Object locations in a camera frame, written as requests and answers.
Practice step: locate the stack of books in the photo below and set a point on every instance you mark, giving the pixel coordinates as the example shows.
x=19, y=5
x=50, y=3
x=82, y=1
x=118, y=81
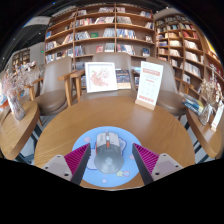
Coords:
x=193, y=105

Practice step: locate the white framed floral picture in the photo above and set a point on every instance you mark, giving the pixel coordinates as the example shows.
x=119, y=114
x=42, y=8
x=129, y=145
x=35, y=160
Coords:
x=101, y=77

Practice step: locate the small distant wooden bookshelf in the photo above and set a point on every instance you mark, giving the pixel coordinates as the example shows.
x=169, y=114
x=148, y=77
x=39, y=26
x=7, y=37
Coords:
x=20, y=60

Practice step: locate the grey computer mouse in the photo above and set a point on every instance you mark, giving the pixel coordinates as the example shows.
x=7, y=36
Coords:
x=108, y=155

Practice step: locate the small white table sign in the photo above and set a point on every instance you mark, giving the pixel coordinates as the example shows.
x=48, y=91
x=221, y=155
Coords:
x=218, y=116

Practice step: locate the glass vase with beige flowers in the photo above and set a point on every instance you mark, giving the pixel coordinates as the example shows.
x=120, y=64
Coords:
x=205, y=115

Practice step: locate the white ceiling panel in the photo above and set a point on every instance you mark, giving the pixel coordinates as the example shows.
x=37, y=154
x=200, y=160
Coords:
x=36, y=21

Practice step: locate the glass vase with pink flowers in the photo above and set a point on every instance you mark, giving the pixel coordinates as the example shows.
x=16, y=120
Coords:
x=17, y=110

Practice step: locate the round blue mouse pad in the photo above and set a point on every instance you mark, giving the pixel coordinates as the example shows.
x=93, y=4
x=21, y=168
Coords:
x=111, y=180

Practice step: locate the dark upright book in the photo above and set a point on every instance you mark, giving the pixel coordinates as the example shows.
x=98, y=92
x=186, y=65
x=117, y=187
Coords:
x=123, y=79

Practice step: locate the white red-topped table sign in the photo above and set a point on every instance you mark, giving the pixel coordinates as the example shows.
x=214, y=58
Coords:
x=149, y=85

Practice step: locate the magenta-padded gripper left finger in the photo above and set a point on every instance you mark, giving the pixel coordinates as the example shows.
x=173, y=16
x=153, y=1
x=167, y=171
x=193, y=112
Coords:
x=56, y=165

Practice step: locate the wide wooden bookshelf unit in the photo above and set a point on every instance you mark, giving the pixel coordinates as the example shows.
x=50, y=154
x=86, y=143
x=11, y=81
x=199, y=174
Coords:
x=100, y=33

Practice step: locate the round wooden side table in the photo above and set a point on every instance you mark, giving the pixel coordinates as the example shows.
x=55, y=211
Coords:
x=16, y=133
x=208, y=136

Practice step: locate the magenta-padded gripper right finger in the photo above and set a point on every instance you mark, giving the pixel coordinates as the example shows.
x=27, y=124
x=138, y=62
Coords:
x=165, y=165

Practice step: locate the long wooden bookshelf with posters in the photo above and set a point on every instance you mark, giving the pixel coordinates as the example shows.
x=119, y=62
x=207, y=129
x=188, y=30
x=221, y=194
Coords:
x=186, y=46

